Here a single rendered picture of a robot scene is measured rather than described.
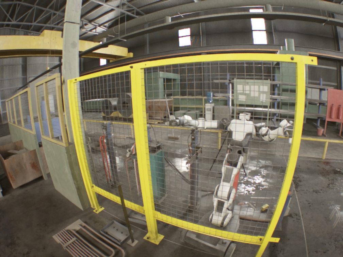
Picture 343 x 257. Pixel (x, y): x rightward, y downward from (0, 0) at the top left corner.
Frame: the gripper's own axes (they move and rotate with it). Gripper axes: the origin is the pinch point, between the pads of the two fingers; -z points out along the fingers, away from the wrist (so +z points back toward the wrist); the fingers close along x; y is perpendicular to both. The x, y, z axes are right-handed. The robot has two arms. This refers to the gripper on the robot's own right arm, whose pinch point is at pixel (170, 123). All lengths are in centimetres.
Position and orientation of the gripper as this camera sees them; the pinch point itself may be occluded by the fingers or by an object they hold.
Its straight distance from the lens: 161.9
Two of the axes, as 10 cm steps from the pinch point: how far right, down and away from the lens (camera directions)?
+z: 6.0, -1.6, 7.9
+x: 8.0, 0.4, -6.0
